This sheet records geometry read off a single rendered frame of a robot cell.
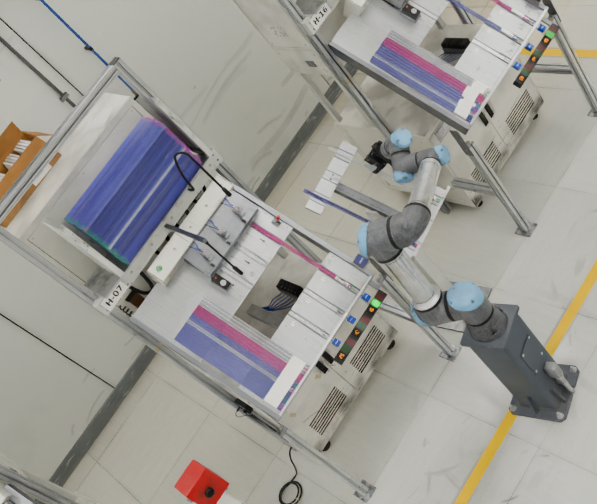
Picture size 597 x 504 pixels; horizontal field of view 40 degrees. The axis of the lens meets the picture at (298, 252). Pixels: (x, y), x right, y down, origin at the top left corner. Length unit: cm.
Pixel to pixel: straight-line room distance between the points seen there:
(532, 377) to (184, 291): 140
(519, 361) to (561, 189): 122
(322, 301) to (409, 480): 90
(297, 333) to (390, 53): 128
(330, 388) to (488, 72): 157
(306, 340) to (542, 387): 94
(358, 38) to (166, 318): 147
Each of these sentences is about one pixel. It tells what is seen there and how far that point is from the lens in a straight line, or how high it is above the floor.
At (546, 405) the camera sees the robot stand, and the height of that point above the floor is 5.
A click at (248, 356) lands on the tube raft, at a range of 326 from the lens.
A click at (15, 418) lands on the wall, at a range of 497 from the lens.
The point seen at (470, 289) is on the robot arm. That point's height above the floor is 77.
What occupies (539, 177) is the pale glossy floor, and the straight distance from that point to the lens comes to 428.
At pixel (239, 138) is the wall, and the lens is 520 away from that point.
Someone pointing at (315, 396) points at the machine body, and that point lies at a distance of 377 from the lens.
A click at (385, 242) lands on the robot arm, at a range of 275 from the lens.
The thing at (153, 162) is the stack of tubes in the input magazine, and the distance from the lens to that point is 318.
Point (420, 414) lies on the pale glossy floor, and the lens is 381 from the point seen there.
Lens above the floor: 298
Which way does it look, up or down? 38 degrees down
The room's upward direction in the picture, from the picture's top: 45 degrees counter-clockwise
